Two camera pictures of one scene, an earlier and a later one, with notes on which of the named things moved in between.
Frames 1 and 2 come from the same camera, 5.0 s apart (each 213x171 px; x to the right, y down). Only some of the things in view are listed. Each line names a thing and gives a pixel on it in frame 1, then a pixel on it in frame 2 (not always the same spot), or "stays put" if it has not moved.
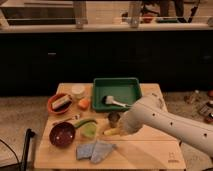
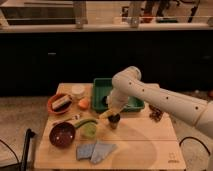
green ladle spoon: x=85 y=120 stays put
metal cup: x=113 y=117 stays put
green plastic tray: x=123 y=90 stays put
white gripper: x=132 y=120 -> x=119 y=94
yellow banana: x=112 y=131 -> x=103 y=115
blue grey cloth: x=95 y=152 stays put
